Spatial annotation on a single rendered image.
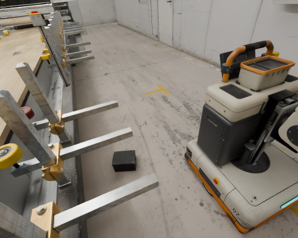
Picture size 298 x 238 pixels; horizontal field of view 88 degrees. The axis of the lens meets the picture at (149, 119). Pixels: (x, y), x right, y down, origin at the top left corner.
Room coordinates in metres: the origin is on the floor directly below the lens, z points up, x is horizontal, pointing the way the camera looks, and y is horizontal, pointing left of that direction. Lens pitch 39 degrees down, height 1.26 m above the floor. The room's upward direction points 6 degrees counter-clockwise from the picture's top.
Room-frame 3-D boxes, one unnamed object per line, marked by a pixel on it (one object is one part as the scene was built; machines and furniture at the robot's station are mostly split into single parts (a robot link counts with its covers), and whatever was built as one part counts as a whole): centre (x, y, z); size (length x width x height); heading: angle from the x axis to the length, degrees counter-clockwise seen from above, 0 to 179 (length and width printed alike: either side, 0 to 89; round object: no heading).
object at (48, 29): (1.53, 0.76, 0.88); 0.04 x 0.04 x 0.48; 19
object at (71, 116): (0.65, 0.36, 0.81); 0.43 x 0.03 x 0.04; 109
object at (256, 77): (0.78, -0.65, 0.87); 0.23 x 0.15 x 0.11; 108
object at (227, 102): (0.76, -0.65, 0.59); 0.55 x 0.34 x 0.83; 108
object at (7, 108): (0.35, 0.35, 0.87); 0.04 x 0.04 x 0.48; 19
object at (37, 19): (1.28, 0.67, 1.18); 0.07 x 0.07 x 0.08; 19
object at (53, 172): (0.37, 0.36, 0.81); 0.14 x 0.06 x 0.05; 19
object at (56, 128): (0.60, 0.44, 0.81); 0.14 x 0.06 x 0.05; 19
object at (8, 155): (0.35, 0.47, 0.85); 0.08 x 0.08 x 0.11
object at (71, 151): (0.41, 0.28, 0.81); 0.43 x 0.03 x 0.04; 109
